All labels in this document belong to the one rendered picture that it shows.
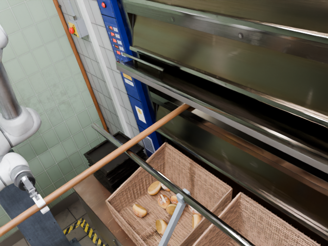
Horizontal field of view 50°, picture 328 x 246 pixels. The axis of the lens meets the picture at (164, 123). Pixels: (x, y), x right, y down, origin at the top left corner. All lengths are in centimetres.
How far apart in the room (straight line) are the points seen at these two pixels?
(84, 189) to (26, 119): 65
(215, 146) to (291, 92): 64
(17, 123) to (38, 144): 82
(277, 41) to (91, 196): 160
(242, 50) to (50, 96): 174
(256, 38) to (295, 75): 17
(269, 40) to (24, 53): 180
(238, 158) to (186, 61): 50
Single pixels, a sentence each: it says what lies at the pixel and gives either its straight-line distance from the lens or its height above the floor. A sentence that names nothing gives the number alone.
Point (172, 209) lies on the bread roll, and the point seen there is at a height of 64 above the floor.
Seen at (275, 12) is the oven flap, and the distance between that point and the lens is 109.
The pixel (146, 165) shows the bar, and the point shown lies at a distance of 149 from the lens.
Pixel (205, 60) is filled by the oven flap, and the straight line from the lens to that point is 141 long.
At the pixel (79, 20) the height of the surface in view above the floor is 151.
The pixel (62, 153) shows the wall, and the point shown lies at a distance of 294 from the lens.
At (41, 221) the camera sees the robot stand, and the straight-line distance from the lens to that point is 239.
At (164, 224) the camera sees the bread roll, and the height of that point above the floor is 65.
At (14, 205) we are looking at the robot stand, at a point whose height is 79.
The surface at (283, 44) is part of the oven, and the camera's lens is 113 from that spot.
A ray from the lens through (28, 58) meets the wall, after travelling 258.
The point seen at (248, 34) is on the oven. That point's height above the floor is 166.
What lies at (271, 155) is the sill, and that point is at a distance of 145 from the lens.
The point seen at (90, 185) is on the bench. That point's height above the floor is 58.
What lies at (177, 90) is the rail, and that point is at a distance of 141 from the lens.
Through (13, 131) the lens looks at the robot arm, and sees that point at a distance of 205.
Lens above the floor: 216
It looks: 36 degrees down
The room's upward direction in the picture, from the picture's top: 15 degrees counter-clockwise
